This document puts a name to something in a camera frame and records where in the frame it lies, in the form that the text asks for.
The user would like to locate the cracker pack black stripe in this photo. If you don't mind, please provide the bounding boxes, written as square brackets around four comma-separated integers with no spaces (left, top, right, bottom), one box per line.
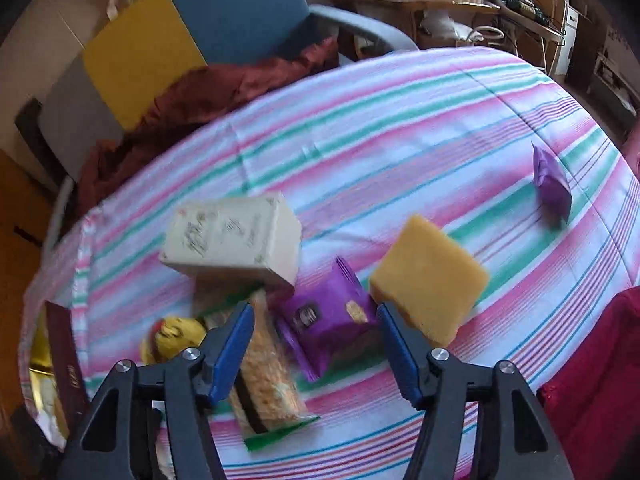
[194,282,321,452]

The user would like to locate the yellow sponge block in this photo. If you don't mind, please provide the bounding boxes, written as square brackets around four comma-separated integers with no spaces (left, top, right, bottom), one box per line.
[369,214,489,347]

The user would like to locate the cream medicine box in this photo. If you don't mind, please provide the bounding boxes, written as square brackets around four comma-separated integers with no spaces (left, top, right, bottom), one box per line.
[158,193,302,288]

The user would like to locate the purple snack packet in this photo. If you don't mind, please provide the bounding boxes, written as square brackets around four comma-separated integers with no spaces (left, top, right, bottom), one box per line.
[272,257,378,382]

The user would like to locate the red clothing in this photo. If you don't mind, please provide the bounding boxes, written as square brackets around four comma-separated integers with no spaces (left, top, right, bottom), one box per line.
[537,287,640,479]

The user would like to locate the striped bed sheet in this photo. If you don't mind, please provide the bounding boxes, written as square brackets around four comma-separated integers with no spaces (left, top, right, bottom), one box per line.
[16,45,640,480]

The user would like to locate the small purple candy packet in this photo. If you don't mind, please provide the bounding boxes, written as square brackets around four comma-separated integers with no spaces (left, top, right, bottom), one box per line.
[533,144,573,222]

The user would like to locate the dark red blanket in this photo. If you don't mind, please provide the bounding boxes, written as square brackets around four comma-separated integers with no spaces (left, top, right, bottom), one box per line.
[75,37,338,217]

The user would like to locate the grey yellow blue headboard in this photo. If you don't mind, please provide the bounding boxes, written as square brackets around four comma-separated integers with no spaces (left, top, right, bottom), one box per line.
[38,0,319,179]

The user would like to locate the wooden desk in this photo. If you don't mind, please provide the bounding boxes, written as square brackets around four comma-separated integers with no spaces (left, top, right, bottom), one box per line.
[330,0,499,42]

